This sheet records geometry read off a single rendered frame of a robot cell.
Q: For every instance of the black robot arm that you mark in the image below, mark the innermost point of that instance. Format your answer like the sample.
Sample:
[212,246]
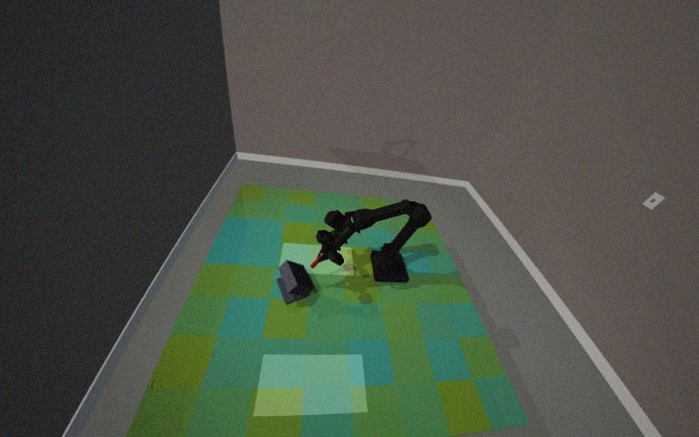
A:
[365,218]

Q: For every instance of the dark navy sloped panel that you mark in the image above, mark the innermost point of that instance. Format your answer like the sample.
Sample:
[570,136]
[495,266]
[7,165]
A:
[294,283]

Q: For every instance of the dark red peg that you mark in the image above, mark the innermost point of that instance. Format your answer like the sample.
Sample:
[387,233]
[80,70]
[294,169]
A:
[315,263]

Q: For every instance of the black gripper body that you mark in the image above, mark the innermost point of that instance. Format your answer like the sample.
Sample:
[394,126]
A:
[334,256]

